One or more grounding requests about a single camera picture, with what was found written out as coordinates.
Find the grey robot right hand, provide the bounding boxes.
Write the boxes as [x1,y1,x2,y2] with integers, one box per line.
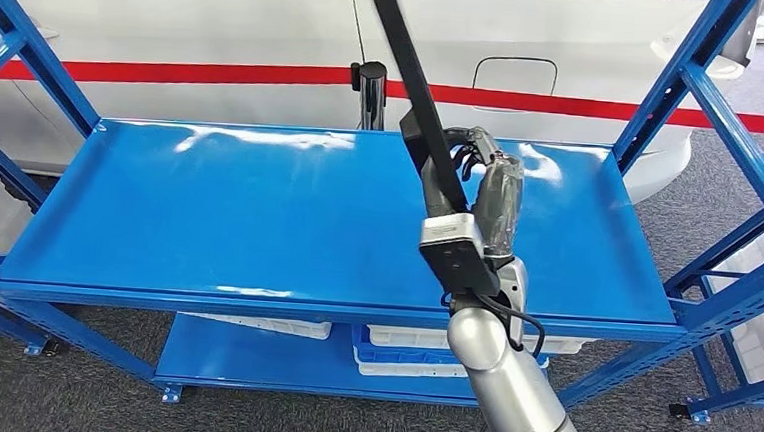
[416,122,530,262]

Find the black plastic frame part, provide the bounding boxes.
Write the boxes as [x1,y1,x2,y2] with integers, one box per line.
[305,0,484,217]

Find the red barrier belt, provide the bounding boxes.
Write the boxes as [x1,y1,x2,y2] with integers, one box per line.
[0,45,356,102]
[384,80,764,135]

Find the white car body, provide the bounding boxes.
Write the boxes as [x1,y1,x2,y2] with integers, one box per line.
[0,0,762,218]

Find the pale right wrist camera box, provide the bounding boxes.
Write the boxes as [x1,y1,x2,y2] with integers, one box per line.
[418,209,489,256]

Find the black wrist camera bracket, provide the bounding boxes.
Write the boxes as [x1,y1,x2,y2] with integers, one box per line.
[416,236,508,303]

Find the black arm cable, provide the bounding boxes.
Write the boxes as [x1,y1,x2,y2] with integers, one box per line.
[469,291,549,356]

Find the black-topped stanchion post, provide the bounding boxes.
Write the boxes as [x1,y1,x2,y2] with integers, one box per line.
[345,60,390,133]

